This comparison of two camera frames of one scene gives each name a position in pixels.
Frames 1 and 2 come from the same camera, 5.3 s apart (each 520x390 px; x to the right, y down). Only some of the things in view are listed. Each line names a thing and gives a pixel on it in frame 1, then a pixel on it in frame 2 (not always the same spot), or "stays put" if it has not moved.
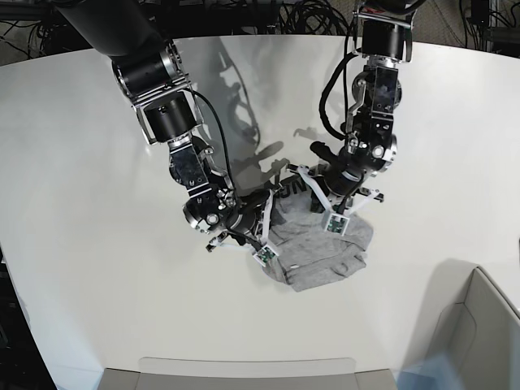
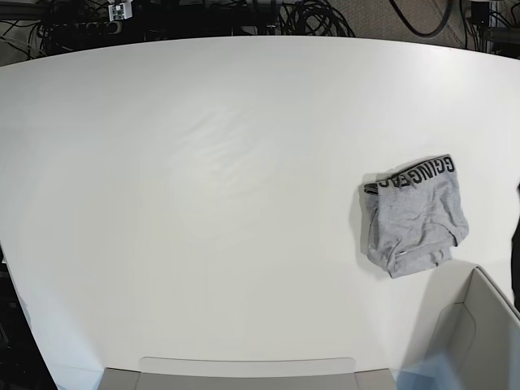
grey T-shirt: [306, 253] to [414, 218]
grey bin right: [474, 324] stays put
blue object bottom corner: [437, 372] stays put
